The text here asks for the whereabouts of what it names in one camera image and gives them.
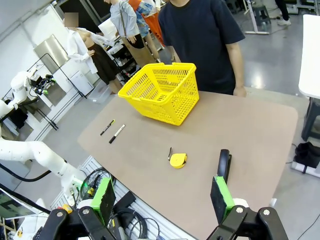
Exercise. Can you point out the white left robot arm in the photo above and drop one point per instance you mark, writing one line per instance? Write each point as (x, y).
(45, 155)

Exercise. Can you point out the white marker with black cap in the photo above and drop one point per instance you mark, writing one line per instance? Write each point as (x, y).
(117, 133)

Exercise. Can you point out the large white table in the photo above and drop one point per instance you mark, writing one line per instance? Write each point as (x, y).
(311, 62)

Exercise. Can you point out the mannequin in light blue shirt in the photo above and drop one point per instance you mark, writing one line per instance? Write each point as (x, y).
(125, 22)

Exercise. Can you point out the black pen with yellow cap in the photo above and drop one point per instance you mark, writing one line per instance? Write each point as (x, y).
(107, 127)

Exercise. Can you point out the yellow plastic shopping basket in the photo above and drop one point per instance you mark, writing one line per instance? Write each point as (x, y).
(160, 98)

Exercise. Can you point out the person's left forearm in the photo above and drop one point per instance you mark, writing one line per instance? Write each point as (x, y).
(237, 67)

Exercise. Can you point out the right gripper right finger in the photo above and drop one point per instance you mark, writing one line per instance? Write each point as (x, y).
(221, 200)

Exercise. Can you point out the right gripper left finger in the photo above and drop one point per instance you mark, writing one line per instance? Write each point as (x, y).
(105, 200)

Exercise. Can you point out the person's right forearm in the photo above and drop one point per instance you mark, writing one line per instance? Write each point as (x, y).
(174, 53)

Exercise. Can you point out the computer monitor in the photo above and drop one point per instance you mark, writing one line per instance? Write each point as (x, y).
(12, 207)

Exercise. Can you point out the mannequin in white shirt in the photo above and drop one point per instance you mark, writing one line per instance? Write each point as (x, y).
(82, 52)

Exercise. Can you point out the small white cabinet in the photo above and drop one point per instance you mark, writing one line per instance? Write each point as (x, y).
(81, 83)

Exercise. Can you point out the yellow tape measure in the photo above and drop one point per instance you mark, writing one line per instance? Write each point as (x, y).
(178, 161)

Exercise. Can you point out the black stapler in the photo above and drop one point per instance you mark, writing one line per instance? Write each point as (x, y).
(223, 162)

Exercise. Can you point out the person in navy t-shirt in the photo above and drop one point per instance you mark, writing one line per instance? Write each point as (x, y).
(200, 45)

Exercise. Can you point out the grey slotted mounting plate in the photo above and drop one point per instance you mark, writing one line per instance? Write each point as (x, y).
(122, 186)

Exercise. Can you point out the person's left hand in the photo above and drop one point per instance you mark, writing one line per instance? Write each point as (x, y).
(240, 92)

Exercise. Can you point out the white robot arm with gripper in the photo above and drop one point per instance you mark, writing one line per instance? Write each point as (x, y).
(18, 83)

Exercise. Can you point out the black cloth bag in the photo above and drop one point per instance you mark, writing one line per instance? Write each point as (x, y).
(307, 153)

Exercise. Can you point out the mannequin in orange bottoms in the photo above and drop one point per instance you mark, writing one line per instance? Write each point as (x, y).
(152, 22)

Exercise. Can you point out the dark plastic stool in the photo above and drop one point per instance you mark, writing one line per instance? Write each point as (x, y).
(260, 10)

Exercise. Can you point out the silver metal panel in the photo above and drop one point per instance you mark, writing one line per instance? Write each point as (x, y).
(51, 50)

